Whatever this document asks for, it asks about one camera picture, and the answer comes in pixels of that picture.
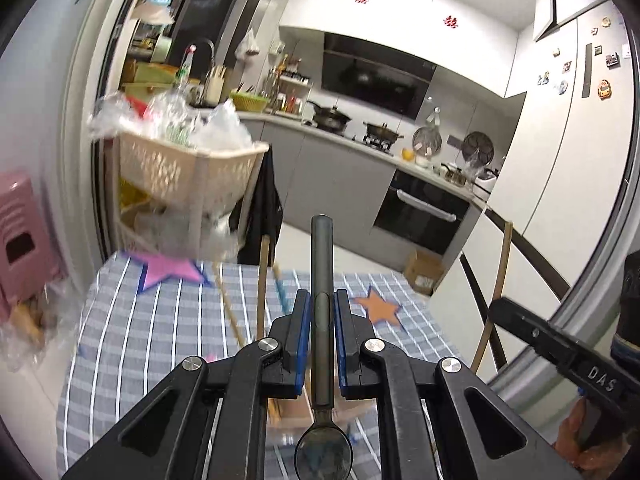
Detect pink plastic stool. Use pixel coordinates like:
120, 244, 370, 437
0, 171, 69, 322

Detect light wooden chopstick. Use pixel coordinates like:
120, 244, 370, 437
212, 260, 247, 352
256, 234, 272, 342

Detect pink star sticker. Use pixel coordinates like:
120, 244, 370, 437
135, 252, 212, 292

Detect black built-in oven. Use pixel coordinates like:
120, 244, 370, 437
372, 169, 474, 257

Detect green colander basket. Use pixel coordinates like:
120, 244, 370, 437
230, 89, 270, 113

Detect clear plastic bags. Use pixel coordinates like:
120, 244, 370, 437
89, 92, 254, 152

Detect white countertop chopstick holder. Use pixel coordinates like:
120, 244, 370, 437
205, 65, 229, 104

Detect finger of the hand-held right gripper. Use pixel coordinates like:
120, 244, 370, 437
487, 297, 637, 401

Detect yellow green tub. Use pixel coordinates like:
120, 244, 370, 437
131, 62, 181, 85

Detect orange star sticker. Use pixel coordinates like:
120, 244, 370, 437
354, 286, 405, 329

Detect beige plastic utensil holder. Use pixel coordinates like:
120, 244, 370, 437
267, 385, 381, 433

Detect dark cooking pot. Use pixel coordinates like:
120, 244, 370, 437
362, 121, 405, 144

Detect cardboard box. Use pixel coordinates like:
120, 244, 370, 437
404, 250, 445, 296

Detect white refrigerator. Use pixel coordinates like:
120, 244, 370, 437
432, 2, 630, 307

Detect person's right hand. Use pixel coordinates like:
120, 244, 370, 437
554, 400, 640, 478

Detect black hanging cloth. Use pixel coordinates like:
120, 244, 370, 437
227, 151, 284, 267

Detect black range hood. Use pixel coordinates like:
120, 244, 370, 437
321, 32, 437, 122

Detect white hanging plastic bag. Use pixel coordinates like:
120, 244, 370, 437
235, 30, 261, 59

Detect dark handled metal spoon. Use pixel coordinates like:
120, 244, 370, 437
294, 215, 354, 480

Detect spray bottle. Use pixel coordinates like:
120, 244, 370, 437
175, 46, 197, 86

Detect black wok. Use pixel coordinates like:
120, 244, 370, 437
306, 100, 352, 132

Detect beige perforated basket rack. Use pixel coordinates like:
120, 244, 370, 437
112, 130, 271, 262

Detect round metal mesh screen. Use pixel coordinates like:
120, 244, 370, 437
412, 126, 444, 156

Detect round dark mesh screen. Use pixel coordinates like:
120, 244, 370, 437
461, 131, 495, 164

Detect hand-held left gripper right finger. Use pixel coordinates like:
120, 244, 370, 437
334, 290, 585, 480

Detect white spice rack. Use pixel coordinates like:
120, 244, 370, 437
272, 55, 314, 116

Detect checkered blue grey tablecloth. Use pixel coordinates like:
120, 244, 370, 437
56, 250, 454, 480

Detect curved kitchen faucet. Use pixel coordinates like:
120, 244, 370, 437
187, 39, 216, 84

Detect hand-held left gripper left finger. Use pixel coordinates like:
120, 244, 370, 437
62, 290, 314, 480

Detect clear bag of yellowish stuff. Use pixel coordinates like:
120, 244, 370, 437
0, 280, 87, 372

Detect blue patterned wooden chopstick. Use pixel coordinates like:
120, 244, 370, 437
272, 265, 292, 317

